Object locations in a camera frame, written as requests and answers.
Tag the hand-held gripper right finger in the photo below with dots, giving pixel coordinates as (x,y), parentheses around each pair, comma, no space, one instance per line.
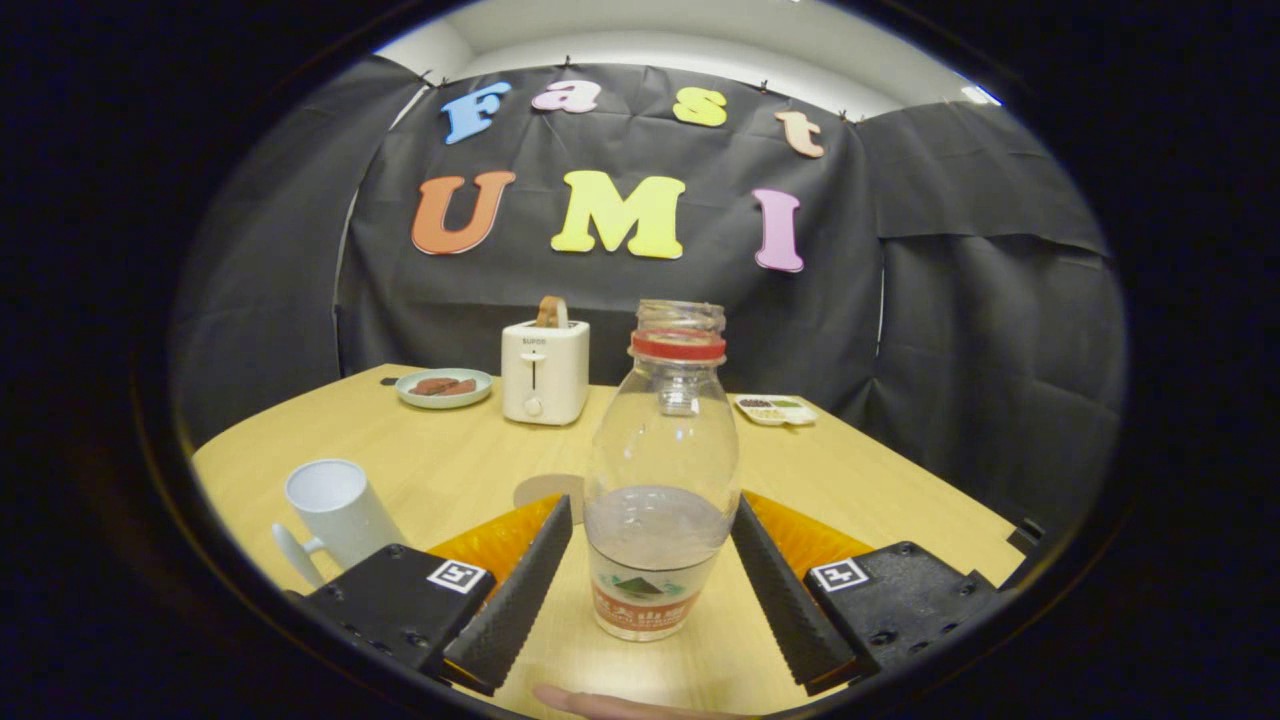
(785,600)

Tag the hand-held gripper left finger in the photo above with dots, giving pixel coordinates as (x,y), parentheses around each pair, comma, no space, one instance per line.
(520,600)

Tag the round brown coaster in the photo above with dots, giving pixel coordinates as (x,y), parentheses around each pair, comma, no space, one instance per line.
(545,492)

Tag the clear plastic juice bottle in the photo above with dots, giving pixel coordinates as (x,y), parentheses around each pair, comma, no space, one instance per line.
(660,450)

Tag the white cup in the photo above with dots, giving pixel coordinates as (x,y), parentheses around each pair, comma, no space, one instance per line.
(340,510)

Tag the wooden table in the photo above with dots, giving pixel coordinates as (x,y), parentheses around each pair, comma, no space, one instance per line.
(450,450)

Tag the white snack tray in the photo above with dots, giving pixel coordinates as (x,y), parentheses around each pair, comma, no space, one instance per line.
(775,410)

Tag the pale green plate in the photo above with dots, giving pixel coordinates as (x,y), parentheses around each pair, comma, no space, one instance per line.
(470,397)

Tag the white toaster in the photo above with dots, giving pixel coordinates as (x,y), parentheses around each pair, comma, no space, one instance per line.
(545,385)

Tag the black backdrop cloth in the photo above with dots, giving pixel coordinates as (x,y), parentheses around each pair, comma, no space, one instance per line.
(950,300)

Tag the small ceiling light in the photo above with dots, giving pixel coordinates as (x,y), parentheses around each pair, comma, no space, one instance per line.
(982,95)

